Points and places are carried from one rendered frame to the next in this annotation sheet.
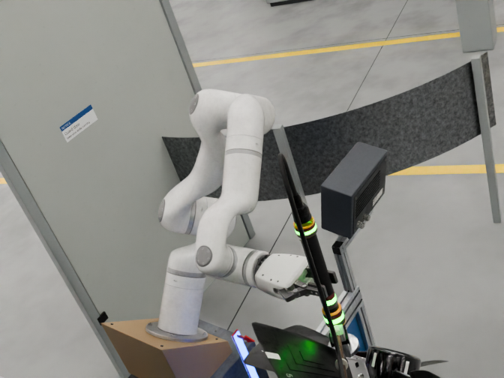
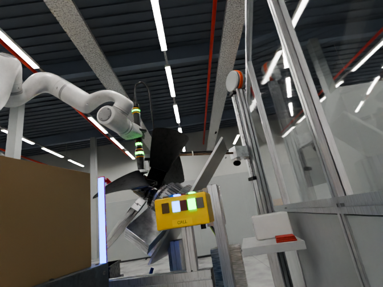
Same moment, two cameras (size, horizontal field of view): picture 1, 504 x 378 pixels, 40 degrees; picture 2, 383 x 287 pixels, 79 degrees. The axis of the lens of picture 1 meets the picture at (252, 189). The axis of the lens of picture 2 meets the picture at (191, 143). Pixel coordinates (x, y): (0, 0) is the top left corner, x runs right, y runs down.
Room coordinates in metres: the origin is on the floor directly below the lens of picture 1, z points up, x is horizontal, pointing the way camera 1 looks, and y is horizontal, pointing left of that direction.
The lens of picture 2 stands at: (1.55, 1.03, 1.00)
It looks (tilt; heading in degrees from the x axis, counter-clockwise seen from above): 18 degrees up; 235
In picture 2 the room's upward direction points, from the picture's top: 9 degrees counter-clockwise
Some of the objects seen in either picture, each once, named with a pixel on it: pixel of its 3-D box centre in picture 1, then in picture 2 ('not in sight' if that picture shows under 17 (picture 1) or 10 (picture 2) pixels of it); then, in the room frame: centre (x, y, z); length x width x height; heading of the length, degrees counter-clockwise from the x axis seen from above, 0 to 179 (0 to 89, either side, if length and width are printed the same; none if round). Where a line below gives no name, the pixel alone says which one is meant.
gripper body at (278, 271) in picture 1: (281, 274); (129, 130); (1.19, 0.00, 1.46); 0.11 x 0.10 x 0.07; 45
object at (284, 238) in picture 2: not in sight; (285, 237); (0.69, 0.36, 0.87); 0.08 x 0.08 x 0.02; 40
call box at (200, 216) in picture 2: not in sight; (185, 213); (1.16, 0.39, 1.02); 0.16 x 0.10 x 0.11; 135
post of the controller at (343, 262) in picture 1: (344, 267); not in sight; (1.74, -0.20, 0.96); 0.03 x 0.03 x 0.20; 45
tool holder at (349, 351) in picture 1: (340, 336); (142, 163); (1.10, -0.07, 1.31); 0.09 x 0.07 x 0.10; 170
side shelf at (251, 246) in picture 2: not in sight; (269, 242); (0.65, 0.24, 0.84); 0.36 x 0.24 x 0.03; 45
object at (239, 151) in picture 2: not in sight; (239, 152); (0.50, 0.04, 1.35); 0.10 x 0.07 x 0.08; 170
